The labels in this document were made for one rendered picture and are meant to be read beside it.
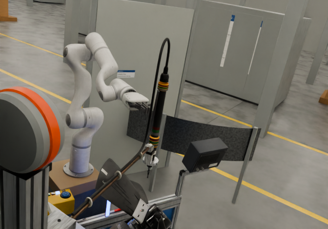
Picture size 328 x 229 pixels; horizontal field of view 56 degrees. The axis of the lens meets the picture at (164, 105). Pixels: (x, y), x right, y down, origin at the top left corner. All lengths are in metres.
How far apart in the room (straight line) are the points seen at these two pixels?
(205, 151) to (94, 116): 0.74
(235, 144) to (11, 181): 2.90
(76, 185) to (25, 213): 1.30
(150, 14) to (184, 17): 0.43
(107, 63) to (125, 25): 1.53
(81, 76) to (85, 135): 0.36
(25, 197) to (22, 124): 0.15
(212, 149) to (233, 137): 1.26
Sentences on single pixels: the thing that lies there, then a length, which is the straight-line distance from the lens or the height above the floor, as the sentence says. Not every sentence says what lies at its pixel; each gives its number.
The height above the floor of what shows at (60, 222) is 1.57.
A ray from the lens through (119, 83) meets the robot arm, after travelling 1.55.
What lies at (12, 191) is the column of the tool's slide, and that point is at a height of 1.76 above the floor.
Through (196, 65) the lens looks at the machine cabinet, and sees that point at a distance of 7.84.
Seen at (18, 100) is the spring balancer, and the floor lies 1.95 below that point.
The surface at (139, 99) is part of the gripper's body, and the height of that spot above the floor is 1.68.
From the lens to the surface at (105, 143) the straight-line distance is 3.49.
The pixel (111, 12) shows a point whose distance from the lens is 3.03.
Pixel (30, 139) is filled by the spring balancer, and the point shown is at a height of 1.89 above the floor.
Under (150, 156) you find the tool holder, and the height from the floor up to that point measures 1.50.
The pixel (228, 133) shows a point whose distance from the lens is 3.30.
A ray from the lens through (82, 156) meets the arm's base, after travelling 1.99.
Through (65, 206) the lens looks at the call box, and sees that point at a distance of 1.76.
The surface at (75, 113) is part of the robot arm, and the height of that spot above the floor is 1.42.
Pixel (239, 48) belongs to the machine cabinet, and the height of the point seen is 1.16.
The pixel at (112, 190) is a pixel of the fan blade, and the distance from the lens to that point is 1.33.
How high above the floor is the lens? 2.17
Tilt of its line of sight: 21 degrees down
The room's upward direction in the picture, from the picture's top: 10 degrees clockwise
